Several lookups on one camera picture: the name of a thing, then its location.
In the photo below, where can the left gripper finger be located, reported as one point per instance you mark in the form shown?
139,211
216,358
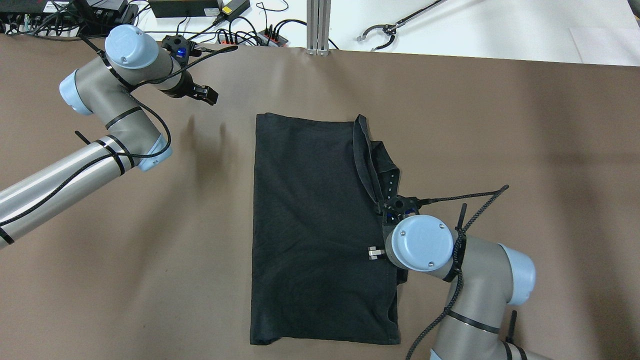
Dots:
206,94

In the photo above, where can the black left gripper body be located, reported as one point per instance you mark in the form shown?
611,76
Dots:
183,87

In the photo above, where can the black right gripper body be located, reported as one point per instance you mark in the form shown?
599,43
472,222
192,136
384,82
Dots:
373,253

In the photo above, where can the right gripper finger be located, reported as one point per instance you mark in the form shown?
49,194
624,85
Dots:
375,253

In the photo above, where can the black t-shirt with logo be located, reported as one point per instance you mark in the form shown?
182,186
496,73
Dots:
318,189

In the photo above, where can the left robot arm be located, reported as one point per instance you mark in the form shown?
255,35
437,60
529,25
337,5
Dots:
103,88

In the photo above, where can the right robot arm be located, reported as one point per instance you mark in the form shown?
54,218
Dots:
485,279

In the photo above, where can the black power strip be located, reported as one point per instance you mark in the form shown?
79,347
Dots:
240,37

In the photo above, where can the metal grabber tool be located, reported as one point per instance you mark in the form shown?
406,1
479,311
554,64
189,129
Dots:
391,29

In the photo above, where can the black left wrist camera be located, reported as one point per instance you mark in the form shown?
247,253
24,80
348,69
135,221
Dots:
180,48

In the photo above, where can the aluminium frame cage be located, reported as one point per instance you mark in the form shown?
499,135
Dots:
317,27

